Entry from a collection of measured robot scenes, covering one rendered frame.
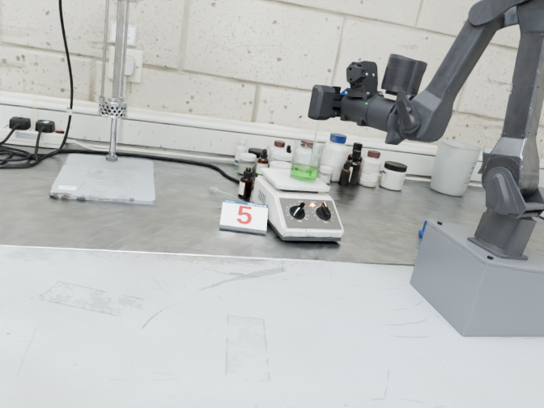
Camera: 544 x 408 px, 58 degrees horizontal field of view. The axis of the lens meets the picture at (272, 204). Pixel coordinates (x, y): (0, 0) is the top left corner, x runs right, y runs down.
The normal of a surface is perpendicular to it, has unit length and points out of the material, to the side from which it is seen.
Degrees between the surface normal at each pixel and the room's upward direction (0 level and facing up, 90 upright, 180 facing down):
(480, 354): 0
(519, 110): 85
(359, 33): 90
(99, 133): 90
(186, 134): 90
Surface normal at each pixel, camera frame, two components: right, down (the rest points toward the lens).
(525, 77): -0.73, 0.01
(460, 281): -0.96, -0.07
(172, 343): 0.17, -0.94
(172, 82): 0.24, 0.34
